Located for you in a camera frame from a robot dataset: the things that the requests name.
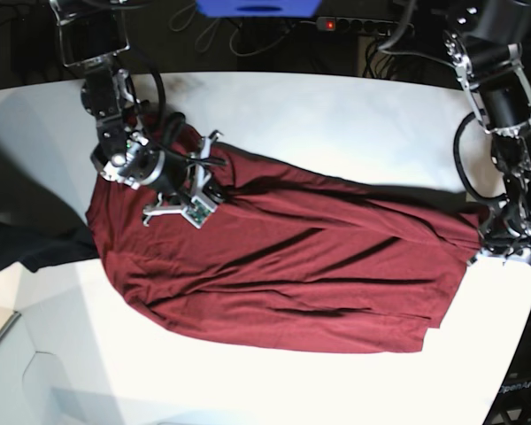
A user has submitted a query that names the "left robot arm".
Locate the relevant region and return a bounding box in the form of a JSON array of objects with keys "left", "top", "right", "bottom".
[{"left": 443, "top": 1, "right": 531, "bottom": 267}]

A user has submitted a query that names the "blue box at top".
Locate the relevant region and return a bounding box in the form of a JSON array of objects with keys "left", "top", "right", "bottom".
[{"left": 196, "top": 0, "right": 321, "bottom": 18}]

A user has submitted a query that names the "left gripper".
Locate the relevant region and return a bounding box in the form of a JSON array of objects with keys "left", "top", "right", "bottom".
[{"left": 466, "top": 230, "right": 531, "bottom": 267}]

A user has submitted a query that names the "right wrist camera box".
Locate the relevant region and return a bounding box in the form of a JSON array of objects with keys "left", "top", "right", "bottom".
[{"left": 183, "top": 199, "right": 213, "bottom": 229}]

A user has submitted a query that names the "black power strip red light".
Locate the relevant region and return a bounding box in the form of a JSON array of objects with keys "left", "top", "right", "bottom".
[{"left": 315, "top": 16, "right": 398, "bottom": 37}]

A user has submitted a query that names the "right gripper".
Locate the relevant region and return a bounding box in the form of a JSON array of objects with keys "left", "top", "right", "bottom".
[{"left": 142, "top": 130, "right": 226, "bottom": 227}]

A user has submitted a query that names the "dark red t-shirt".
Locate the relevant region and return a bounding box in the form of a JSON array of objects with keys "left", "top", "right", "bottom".
[{"left": 86, "top": 143, "right": 487, "bottom": 353}]

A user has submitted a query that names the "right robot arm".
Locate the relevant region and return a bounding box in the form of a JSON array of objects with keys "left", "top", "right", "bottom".
[{"left": 50, "top": 1, "right": 226, "bottom": 228}]

